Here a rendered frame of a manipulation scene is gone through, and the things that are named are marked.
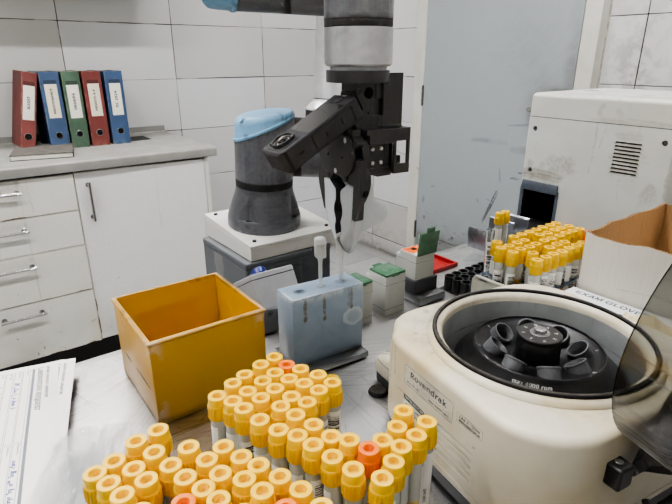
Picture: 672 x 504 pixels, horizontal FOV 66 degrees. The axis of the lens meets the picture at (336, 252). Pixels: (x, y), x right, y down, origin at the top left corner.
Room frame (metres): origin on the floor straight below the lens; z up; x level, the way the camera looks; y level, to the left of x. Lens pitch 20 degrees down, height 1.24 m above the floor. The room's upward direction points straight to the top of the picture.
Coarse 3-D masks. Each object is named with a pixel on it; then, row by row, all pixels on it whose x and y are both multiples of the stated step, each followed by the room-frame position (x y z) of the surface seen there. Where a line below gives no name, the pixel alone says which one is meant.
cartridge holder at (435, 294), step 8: (408, 280) 0.76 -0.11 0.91; (416, 280) 0.75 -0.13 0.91; (424, 280) 0.76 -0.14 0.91; (432, 280) 0.77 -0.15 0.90; (408, 288) 0.75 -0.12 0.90; (416, 288) 0.75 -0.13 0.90; (424, 288) 0.76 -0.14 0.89; (432, 288) 0.77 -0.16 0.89; (408, 296) 0.75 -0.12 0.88; (416, 296) 0.74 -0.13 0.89; (424, 296) 0.74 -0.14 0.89; (432, 296) 0.74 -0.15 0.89; (440, 296) 0.75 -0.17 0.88; (424, 304) 0.73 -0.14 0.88
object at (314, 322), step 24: (288, 288) 0.58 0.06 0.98; (312, 288) 0.58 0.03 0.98; (336, 288) 0.58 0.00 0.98; (360, 288) 0.59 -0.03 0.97; (288, 312) 0.55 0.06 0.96; (312, 312) 0.56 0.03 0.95; (336, 312) 0.58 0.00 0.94; (360, 312) 0.60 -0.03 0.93; (288, 336) 0.55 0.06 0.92; (312, 336) 0.56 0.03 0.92; (336, 336) 0.58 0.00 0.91; (360, 336) 0.60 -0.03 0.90; (312, 360) 0.56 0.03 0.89; (336, 360) 0.56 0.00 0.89
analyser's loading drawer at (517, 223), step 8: (512, 216) 0.99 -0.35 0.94; (520, 216) 0.98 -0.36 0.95; (512, 224) 0.94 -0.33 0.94; (520, 224) 0.98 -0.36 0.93; (528, 224) 0.97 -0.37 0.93; (536, 224) 1.03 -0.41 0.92; (544, 224) 1.03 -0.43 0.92; (472, 232) 0.95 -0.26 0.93; (480, 232) 0.93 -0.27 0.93; (512, 232) 0.94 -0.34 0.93; (472, 240) 0.94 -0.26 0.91; (480, 240) 0.93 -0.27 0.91; (480, 248) 0.93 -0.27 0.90
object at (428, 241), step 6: (432, 228) 0.75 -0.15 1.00; (420, 234) 0.75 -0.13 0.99; (426, 234) 0.75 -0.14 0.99; (432, 234) 0.76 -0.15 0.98; (438, 234) 0.76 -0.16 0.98; (420, 240) 0.75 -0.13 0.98; (426, 240) 0.75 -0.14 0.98; (432, 240) 0.76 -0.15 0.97; (420, 246) 0.75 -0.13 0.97; (426, 246) 0.75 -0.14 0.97; (432, 246) 0.76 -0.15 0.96; (420, 252) 0.75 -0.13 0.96; (426, 252) 0.76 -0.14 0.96; (432, 252) 0.76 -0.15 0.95
